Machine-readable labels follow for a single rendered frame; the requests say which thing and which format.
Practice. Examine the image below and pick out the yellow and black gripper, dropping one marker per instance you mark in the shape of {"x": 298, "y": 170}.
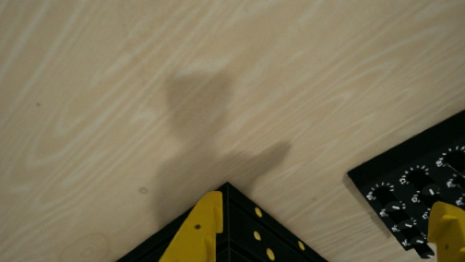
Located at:
{"x": 196, "y": 239}

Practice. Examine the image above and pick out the black control panel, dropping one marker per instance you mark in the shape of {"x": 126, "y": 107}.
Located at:
{"x": 406, "y": 172}

